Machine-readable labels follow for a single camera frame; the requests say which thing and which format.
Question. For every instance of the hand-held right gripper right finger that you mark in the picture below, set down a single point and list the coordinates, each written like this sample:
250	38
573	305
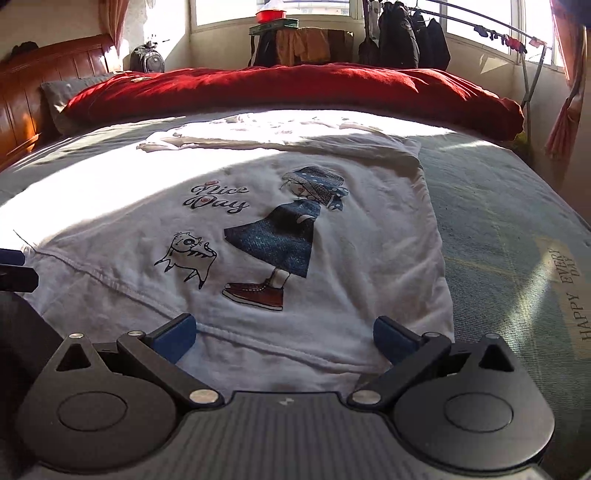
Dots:
392	339

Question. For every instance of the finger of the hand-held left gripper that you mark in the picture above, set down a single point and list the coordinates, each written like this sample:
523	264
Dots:
18	279
11	257

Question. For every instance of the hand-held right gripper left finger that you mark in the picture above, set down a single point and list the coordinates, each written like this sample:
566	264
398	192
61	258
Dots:
178	337

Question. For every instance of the white printed t-shirt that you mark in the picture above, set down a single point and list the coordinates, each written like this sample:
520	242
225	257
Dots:
346	258

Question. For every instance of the black shoulder bag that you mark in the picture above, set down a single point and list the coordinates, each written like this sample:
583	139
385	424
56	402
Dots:
263	50

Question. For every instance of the yellow hanging clothes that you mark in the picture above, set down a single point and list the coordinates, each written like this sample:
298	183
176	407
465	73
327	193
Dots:
309	44

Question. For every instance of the grey bed sheet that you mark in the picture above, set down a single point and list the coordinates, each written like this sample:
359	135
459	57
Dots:
60	147

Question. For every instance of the wooden headboard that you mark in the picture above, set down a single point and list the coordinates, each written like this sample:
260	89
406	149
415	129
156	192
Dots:
27	92

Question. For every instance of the grey pillow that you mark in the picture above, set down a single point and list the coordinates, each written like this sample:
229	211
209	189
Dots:
69	97

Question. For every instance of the dark cloth on headboard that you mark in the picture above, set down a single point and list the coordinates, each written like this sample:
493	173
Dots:
25	48

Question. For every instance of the yellow-green bag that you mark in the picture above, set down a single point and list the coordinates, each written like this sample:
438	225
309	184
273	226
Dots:
522	142

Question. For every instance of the grey backpack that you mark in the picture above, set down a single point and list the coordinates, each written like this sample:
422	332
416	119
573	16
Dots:
147	57

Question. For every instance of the orange pink curtain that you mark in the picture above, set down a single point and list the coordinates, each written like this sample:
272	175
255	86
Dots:
565	92
117	23

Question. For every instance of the red duvet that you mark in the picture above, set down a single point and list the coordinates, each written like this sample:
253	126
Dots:
300	87

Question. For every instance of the metal drying rack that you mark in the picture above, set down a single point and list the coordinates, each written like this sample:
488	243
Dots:
531	83

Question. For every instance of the small dark hanging bag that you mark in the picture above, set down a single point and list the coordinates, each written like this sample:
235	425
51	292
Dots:
369	48

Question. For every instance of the dark hanging jacket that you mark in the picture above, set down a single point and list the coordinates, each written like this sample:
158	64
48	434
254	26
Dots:
436	44

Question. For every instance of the black puffer jacket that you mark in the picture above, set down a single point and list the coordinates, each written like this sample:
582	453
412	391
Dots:
397	37

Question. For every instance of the row of hanging socks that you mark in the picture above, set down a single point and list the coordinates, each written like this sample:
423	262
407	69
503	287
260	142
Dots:
508	39

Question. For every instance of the green tray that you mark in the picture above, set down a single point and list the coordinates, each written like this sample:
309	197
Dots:
274	25

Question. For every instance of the red basin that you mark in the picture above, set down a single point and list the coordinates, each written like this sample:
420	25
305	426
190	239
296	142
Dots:
271	16

